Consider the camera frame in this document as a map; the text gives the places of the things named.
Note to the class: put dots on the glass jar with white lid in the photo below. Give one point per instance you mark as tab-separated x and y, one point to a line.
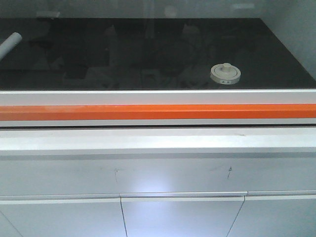
225	74

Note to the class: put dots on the white fume hood base cabinet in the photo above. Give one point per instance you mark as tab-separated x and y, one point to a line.
158	182

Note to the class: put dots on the rolled white paper poster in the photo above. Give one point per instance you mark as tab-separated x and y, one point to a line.
12	41

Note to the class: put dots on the glass sash with orange handle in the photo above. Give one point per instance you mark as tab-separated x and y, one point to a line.
147	62

